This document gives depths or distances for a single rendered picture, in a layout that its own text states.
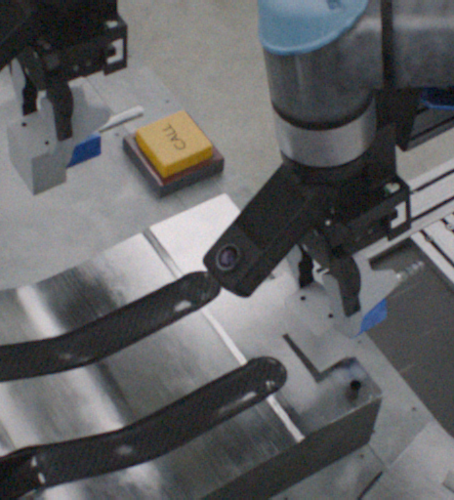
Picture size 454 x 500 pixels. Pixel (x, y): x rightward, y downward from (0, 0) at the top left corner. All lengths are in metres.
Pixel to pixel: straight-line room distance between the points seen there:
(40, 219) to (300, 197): 0.44
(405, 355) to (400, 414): 0.75
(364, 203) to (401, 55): 0.18
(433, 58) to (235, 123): 1.67
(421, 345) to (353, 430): 0.85
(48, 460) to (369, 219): 0.32
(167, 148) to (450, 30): 0.55
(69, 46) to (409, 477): 0.47
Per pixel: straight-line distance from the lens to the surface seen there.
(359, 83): 0.91
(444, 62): 0.89
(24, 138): 1.23
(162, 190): 1.38
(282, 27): 0.88
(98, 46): 1.14
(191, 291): 1.21
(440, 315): 2.07
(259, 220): 1.01
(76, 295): 1.21
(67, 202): 1.38
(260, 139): 2.53
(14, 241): 1.35
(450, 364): 2.02
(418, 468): 1.18
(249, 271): 1.00
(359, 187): 1.03
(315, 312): 1.13
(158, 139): 1.39
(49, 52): 1.12
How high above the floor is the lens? 1.87
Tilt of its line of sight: 53 degrees down
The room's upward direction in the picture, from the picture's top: 6 degrees clockwise
